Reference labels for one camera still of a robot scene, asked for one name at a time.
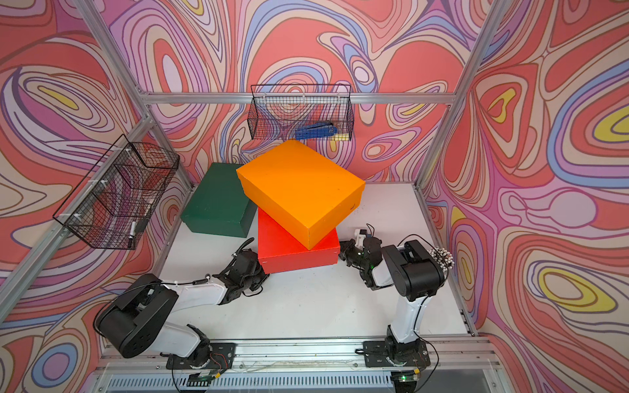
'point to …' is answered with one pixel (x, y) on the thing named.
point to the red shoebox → (278, 250)
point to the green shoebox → (220, 205)
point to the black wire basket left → (110, 209)
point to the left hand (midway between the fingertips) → (277, 268)
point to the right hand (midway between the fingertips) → (329, 248)
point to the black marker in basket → (132, 234)
